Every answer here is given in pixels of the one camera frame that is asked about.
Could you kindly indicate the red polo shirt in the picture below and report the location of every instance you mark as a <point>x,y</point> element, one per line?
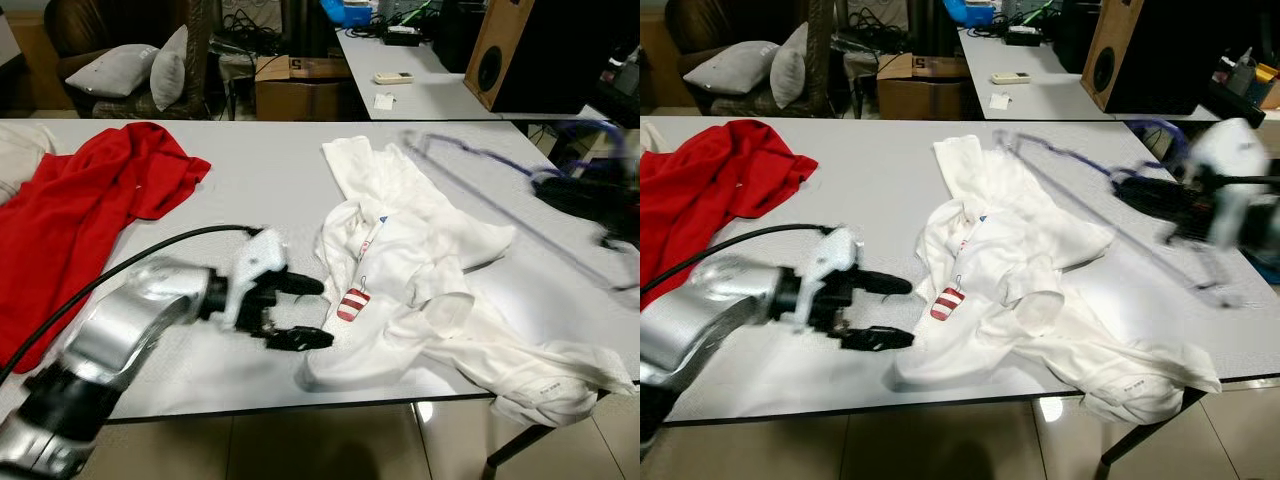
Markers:
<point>700,190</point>
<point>80,210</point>

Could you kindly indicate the blue plastic container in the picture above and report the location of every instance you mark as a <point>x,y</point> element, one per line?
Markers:
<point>350,12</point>
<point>970,12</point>

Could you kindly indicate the brown armchair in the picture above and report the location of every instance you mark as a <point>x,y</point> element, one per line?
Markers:
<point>90,25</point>
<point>710,20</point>

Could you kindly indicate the black table leg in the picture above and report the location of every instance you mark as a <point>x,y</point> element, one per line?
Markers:
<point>1140,440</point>
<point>520,445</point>

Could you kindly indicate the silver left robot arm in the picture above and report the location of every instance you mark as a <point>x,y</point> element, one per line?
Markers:
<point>700,320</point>
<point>120,330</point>

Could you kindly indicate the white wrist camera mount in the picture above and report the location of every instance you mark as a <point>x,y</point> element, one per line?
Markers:
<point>1230,160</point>
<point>835,255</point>
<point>255,260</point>

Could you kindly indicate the grey cushion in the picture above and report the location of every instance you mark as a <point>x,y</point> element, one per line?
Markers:
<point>170,70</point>
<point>110,72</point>
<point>790,65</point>
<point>730,68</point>

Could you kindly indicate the white remote control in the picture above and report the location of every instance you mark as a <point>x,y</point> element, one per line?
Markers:
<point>1010,78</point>
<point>393,77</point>

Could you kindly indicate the wooden black loudspeaker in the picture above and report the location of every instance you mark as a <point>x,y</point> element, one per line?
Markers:
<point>560,50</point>
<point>1170,50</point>

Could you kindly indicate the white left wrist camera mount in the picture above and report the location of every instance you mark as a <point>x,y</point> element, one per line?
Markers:
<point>835,255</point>
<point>255,260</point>

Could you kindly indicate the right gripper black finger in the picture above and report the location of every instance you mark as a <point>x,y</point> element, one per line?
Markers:
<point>1142,188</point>
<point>574,212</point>
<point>565,188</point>
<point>1150,212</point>

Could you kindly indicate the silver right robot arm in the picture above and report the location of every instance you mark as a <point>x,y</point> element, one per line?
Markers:
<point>1265,215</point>

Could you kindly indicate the white paper scrap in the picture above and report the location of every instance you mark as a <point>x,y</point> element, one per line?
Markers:
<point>1001,100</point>
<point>385,100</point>

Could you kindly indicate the black electronic device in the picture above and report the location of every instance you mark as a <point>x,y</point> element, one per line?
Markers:
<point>1023,36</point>
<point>403,36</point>

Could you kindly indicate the open brown cardboard box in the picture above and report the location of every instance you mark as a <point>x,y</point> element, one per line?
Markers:
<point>920,95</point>
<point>300,95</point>

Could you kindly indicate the white shirt flag print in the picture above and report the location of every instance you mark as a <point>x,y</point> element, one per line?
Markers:
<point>420,260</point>
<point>1010,260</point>

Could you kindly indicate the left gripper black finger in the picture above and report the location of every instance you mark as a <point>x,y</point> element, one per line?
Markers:
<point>302,283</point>
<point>300,339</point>
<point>885,283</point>
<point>880,339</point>

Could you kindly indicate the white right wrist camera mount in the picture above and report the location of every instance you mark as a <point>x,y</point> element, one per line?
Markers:
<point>1230,160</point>

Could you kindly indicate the cream cloth pile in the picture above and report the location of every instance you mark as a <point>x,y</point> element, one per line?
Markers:
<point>20,155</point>

